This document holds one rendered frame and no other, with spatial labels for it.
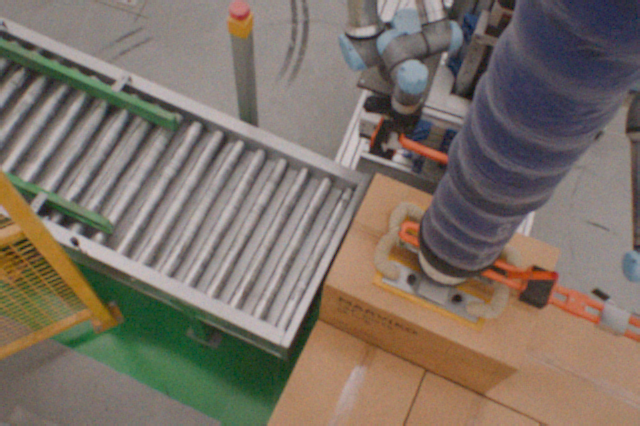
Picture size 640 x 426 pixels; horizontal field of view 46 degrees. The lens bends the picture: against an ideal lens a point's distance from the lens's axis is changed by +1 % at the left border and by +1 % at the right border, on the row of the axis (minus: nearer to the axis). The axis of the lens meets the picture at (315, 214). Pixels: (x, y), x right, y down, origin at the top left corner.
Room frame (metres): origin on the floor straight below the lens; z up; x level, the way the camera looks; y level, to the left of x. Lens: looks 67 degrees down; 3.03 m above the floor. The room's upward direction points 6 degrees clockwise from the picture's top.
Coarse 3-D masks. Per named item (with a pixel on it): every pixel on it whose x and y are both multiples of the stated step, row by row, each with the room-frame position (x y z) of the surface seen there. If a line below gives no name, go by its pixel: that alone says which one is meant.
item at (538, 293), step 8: (528, 280) 0.70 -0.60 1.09; (536, 280) 0.70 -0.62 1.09; (544, 280) 0.71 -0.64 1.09; (552, 280) 0.71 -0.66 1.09; (520, 288) 0.68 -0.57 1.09; (528, 288) 0.68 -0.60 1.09; (536, 288) 0.68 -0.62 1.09; (544, 288) 0.68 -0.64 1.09; (552, 288) 0.68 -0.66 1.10; (520, 296) 0.66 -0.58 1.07; (528, 296) 0.65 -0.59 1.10; (536, 296) 0.66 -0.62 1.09; (544, 296) 0.66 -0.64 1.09; (552, 296) 0.66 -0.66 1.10; (528, 304) 0.65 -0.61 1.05; (536, 304) 0.64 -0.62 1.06; (544, 304) 0.64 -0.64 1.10
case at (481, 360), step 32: (384, 192) 0.99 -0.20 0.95; (416, 192) 1.01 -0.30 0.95; (352, 224) 0.88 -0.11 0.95; (384, 224) 0.89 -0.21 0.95; (352, 256) 0.78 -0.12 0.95; (416, 256) 0.80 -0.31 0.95; (544, 256) 0.84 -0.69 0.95; (352, 288) 0.68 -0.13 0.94; (480, 288) 0.72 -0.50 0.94; (512, 288) 0.73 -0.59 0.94; (352, 320) 0.65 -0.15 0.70; (384, 320) 0.62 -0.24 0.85; (416, 320) 0.60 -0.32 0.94; (448, 320) 0.61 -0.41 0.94; (512, 320) 0.63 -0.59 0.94; (416, 352) 0.57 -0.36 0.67; (448, 352) 0.55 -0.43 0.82; (480, 352) 0.53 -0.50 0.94; (512, 352) 0.54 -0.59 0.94; (480, 384) 0.50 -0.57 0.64
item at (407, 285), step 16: (416, 272) 0.74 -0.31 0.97; (384, 288) 0.68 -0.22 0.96; (400, 288) 0.68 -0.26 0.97; (416, 288) 0.69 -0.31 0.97; (464, 288) 0.70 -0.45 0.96; (432, 304) 0.65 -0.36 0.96; (448, 304) 0.65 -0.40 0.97; (464, 304) 0.65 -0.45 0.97; (464, 320) 0.61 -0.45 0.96; (480, 320) 0.61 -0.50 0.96
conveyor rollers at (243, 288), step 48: (0, 96) 1.43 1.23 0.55; (0, 144) 1.24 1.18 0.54; (48, 144) 1.25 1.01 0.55; (192, 144) 1.31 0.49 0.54; (240, 144) 1.33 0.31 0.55; (96, 192) 1.07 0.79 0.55; (192, 192) 1.12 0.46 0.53; (240, 192) 1.13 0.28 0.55; (288, 192) 1.15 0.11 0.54; (96, 240) 0.89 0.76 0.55; (192, 240) 0.93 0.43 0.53; (240, 240) 0.94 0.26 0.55; (240, 288) 0.77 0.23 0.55
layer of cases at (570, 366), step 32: (320, 320) 0.68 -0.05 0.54; (544, 320) 0.76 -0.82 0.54; (576, 320) 0.77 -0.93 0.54; (320, 352) 0.57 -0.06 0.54; (352, 352) 0.58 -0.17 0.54; (384, 352) 0.59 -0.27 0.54; (544, 352) 0.65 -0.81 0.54; (576, 352) 0.66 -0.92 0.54; (608, 352) 0.67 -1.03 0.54; (288, 384) 0.46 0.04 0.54; (320, 384) 0.47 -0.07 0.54; (352, 384) 0.48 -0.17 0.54; (384, 384) 0.49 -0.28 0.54; (416, 384) 0.50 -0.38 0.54; (448, 384) 0.51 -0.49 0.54; (512, 384) 0.53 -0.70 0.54; (544, 384) 0.54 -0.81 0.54; (576, 384) 0.55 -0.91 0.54; (608, 384) 0.56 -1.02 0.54; (288, 416) 0.36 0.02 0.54; (320, 416) 0.37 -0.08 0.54; (352, 416) 0.38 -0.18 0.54; (384, 416) 0.39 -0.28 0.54; (416, 416) 0.40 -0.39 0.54; (448, 416) 0.41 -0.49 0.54; (480, 416) 0.42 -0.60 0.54; (512, 416) 0.43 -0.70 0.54; (544, 416) 0.44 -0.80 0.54; (576, 416) 0.45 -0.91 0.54; (608, 416) 0.46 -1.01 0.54
